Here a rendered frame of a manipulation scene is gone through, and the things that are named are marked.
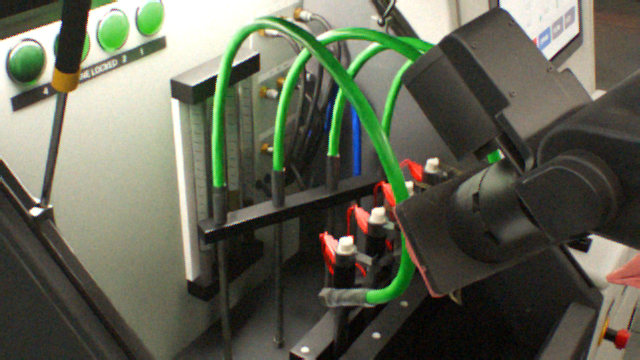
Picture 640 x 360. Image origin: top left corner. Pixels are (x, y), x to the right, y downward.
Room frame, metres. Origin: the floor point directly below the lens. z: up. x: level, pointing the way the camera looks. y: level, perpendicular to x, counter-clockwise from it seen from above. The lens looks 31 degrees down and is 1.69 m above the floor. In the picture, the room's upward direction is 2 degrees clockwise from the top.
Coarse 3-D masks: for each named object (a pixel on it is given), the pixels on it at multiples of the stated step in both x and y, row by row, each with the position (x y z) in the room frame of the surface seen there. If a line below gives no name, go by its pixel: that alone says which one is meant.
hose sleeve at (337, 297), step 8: (328, 296) 0.64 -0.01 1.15; (336, 296) 0.63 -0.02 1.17; (344, 296) 0.62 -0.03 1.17; (352, 296) 0.61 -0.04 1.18; (360, 296) 0.60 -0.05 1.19; (336, 304) 0.63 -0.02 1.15; (344, 304) 0.62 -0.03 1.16; (352, 304) 0.61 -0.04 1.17; (360, 304) 0.60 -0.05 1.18; (368, 304) 0.59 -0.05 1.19
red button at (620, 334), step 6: (606, 324) 0.99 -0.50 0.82; (606, 330) 0.99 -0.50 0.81; (612, 330) 0.99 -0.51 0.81; (618, 330) 0.98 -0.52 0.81; (624, 330) 0.98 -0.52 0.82; (600, 336) 0.97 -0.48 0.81; (606, 336) 0.98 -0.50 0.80; (612, 336) 0.98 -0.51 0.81; (618, 336) 0.97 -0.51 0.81; (624, 336) 0.97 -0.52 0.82; (600, 342) 0.97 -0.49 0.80; (618, 342) 0.96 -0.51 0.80; (624, 342) 0.96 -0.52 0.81; (618, 348) 0.96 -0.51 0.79; (624, 348) 0.96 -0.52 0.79
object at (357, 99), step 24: (264, 24) 0.75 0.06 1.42; (288, 24) 0.72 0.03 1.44; (312, 48) 0.68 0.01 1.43; (336, 72) 0.65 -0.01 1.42; (216, 96) 0.84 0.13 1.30; (360, 96) 0.62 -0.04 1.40; (216, 120) 0.85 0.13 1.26; (216, 144) 0.85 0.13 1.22; (384, 144) 0.59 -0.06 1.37; (216, 168) 0.85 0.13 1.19; (384, 168) 0.58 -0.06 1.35; (216, 192) 0.85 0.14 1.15; (408, 192) 0.57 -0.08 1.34; (408, 264) 0.55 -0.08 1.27; (384, 288) 0.58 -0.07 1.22
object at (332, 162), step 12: (372, 48) 0.92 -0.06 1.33; (384, 48) 0.91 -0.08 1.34; (420, 48) 0.88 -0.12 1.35; (360, 60) 0.93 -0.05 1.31; (348, 72) 0.94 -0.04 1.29; (336, 108) 0.95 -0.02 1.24; (336, 120) 0.95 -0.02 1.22; (336, 132) 0.95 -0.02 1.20; (336, 144) 0.95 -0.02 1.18; (336, 156) 0.95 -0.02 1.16; (336, 168) 0.95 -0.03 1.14; (336, 180) 0.95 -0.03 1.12
